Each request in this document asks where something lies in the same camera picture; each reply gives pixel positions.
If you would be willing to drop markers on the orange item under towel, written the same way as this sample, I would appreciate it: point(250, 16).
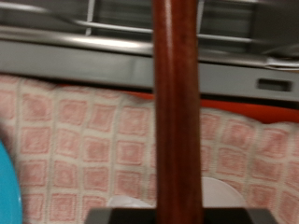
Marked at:
point(249, 110)

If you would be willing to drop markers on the blue plate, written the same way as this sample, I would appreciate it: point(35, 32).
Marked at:
point(9, 193)

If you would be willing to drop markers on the brown wooden spoon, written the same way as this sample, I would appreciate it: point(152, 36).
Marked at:
point(177, 124)

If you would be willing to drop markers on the grey plastic crate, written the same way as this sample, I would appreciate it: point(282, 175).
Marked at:
point(78, 65)

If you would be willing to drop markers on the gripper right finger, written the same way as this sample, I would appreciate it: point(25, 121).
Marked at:
point(236, 217)

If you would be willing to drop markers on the pink checked towel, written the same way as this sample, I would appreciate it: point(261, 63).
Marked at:
point(78, 149)

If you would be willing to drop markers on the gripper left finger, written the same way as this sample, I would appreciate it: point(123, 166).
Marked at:
point(124, 217)

